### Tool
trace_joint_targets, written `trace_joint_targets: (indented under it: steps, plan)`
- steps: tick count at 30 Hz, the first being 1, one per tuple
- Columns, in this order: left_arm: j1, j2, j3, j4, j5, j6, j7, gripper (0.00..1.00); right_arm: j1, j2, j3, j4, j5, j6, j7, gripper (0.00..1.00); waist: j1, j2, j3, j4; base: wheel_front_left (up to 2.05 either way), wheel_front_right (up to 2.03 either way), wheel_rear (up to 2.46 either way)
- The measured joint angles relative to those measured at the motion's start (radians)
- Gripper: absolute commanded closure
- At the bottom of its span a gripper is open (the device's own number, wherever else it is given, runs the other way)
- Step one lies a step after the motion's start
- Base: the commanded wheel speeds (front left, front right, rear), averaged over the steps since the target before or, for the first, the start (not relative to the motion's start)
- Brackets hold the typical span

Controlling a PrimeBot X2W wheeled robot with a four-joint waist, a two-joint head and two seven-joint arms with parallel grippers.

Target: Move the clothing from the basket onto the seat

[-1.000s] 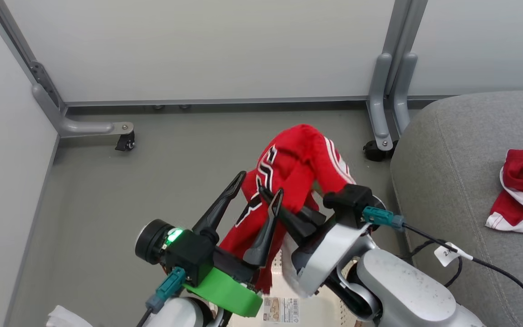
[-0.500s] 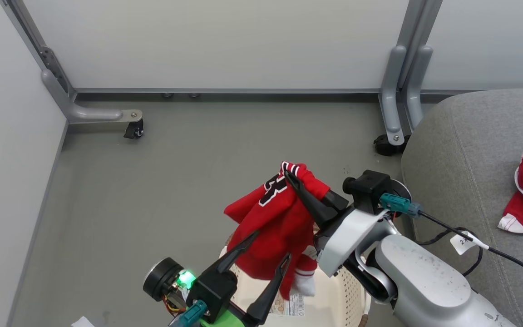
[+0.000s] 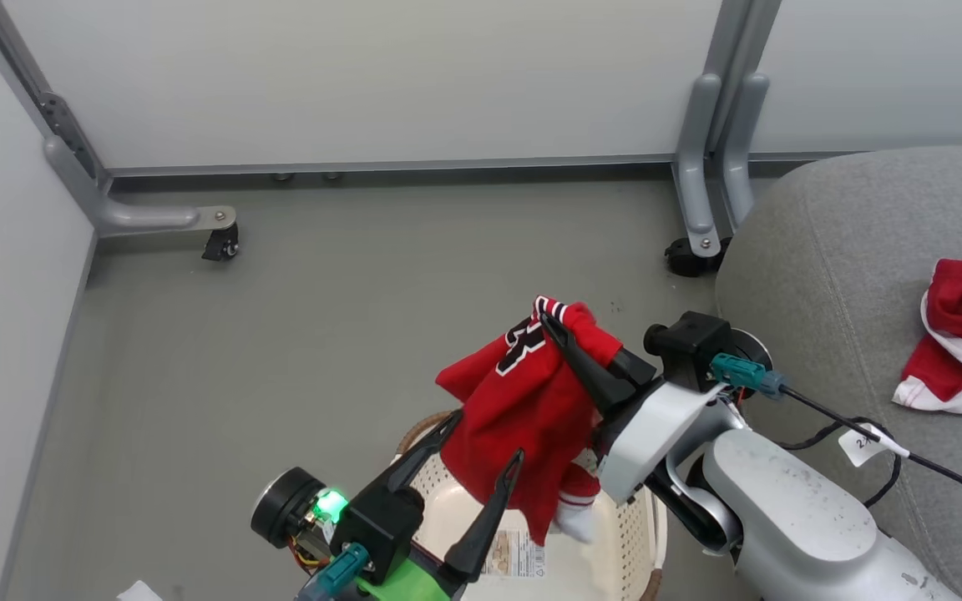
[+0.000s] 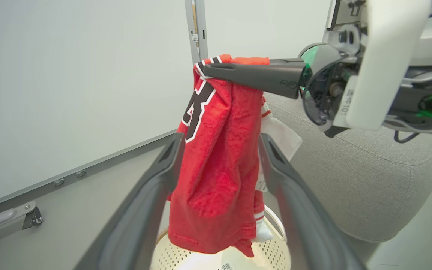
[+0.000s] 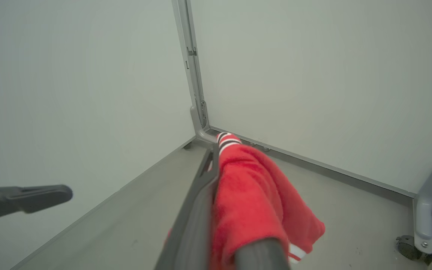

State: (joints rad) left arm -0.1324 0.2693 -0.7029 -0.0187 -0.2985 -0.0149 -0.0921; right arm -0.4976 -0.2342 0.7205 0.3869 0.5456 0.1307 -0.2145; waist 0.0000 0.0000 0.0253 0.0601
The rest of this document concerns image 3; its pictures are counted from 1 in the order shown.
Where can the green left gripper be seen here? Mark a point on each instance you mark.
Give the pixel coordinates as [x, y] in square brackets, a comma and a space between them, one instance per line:
[406, 584]

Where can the large black caster wheel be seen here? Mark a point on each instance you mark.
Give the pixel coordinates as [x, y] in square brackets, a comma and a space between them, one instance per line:
[686, 259]

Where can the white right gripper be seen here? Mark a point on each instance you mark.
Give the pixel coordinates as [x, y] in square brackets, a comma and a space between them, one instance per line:
[648, 434]

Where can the teal camera connector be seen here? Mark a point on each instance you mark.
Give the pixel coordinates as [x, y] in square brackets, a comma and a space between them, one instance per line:
[341, 572]
[740, 371]

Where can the grey horizontal partition leg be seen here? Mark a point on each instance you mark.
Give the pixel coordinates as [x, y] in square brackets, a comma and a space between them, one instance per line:
[147, 217]

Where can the printed basket label sticker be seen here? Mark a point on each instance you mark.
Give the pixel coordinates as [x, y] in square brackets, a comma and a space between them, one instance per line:
[518, 553]

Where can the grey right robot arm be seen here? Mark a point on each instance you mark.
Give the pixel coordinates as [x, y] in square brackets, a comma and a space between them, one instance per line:
[790, 517]

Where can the grey curved partition leg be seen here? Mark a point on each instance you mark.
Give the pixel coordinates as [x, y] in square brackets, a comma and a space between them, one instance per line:
[740, 150]
[694, 167]

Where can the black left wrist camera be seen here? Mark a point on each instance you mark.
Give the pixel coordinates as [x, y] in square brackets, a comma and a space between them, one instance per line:
[381, 522]

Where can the white paper scrap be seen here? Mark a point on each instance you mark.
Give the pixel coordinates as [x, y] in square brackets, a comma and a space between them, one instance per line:
[140, 592]

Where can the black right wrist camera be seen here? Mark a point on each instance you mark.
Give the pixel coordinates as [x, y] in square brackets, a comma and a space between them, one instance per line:
[690, 342]

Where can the dark grey perforated bracket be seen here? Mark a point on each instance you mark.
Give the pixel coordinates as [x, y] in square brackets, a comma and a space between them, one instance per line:
[63, 133]

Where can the grey fabric sofa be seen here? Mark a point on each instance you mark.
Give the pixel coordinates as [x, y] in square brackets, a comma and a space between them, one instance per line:
[848, 267]

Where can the teal left camera connector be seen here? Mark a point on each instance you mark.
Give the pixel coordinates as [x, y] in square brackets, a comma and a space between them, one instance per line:
[341, 572]

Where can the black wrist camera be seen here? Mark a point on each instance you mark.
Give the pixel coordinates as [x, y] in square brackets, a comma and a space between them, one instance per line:
[690, 342]
[381, 522]

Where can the red and white sock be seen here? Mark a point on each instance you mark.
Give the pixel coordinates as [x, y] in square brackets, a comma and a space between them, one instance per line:
[577, 517]

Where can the small black caster wheel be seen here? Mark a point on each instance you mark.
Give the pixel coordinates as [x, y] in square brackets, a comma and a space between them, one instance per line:
[222, 244]

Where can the red basketball jersey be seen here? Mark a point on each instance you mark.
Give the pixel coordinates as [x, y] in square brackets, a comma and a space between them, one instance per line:
[514, 417]

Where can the teal right camera connector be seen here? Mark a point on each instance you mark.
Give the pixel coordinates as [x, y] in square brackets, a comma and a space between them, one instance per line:
[740, 371]

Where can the beige perforated laundry basket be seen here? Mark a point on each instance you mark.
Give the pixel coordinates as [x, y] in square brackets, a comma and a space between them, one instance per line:
[619, 551]

